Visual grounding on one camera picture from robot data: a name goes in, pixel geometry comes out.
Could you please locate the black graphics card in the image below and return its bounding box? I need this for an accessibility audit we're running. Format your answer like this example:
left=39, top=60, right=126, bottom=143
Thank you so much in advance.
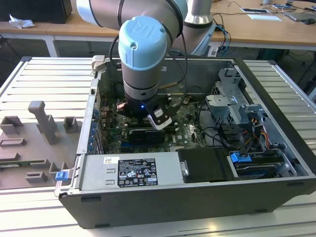
left=127, top=127, right=165, bottom=145

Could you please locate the green motherboard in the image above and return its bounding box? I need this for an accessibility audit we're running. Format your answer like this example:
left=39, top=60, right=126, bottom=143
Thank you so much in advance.
left=98, top=95, right=223, bottom=155

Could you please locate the pale grey case latch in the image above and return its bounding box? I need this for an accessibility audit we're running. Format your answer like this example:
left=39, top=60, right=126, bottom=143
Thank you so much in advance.
left=91, top=55, right=107, bottom=73

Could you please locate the silver power supply with label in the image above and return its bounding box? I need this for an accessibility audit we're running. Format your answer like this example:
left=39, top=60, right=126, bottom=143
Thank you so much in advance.
left=79, top=152, right=190, bottom=191

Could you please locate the grey metal disk bay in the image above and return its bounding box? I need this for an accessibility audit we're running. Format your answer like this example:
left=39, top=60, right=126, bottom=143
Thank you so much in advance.
left=204, top=68, right=267, bottom=129

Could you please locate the black plastic shroud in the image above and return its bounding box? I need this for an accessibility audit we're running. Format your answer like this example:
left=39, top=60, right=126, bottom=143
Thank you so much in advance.
left=177, top=148, right=239, bottom=184

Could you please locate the open black PC case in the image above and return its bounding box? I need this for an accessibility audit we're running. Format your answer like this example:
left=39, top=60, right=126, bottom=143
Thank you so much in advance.
left=54, top=54, right=316, bottom=230

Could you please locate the hard disk in blue carrier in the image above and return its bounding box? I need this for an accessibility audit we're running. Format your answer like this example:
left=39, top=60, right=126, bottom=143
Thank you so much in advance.
left=229, top=151, right=284, bottom=181

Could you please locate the grey parts rack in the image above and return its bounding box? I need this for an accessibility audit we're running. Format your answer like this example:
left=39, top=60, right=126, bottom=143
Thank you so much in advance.
left=0, top=100, right=83, bottom=191

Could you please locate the black box on desk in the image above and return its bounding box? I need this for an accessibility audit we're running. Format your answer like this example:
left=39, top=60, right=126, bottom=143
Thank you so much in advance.
left=0, top=0, right=73, bottom=24

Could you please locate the crumpled white paper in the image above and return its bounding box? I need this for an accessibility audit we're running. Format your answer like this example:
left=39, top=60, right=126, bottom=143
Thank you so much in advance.
left=8, top=13, right=36, bottom=29

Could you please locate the white paper sheet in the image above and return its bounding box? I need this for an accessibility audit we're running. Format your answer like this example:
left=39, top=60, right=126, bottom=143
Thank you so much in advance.
left=247, top=14, right=282, bottom=22

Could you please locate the grey laptop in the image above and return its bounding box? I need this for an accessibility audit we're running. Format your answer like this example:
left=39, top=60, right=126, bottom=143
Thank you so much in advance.
left=285, top=11, right=316, bottom=23

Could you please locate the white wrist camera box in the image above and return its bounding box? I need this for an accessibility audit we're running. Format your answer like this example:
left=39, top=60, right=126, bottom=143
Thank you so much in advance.
left=147, top=106, right=173, bottom=131

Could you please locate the wooden desk white frame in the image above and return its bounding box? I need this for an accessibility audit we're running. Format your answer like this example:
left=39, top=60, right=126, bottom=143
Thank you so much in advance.
left=209, top=0, right=316, bottom=53
left=0, top=0, right=124, bottom=58

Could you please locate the black flat disk wire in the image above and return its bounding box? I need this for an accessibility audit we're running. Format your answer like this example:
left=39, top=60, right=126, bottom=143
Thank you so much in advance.
left=238, top=130, right=249, bottom=158

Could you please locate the blue cable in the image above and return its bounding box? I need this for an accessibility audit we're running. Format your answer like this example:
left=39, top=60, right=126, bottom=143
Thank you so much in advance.
left=216, top=14, right=232, bottom=54

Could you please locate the red yellow wire bundle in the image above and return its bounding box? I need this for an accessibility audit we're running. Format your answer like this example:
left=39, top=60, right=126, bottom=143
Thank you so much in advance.
left=249, top=118, right=269, bottom=147

